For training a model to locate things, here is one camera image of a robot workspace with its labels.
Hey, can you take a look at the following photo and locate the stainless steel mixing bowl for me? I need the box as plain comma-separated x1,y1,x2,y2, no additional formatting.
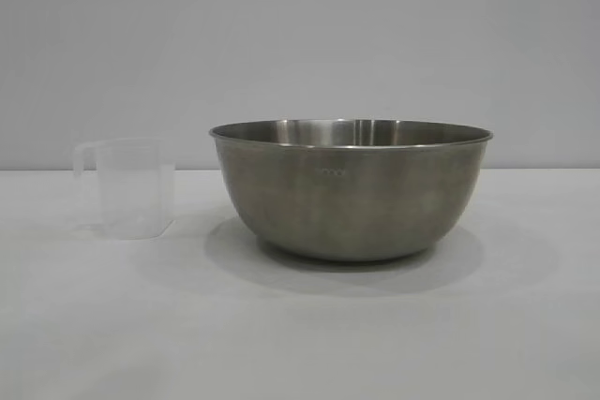
208,117,496,262

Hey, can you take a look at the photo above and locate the translucent plastic measuring cup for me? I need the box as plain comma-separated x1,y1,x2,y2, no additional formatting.
73,137,177,241

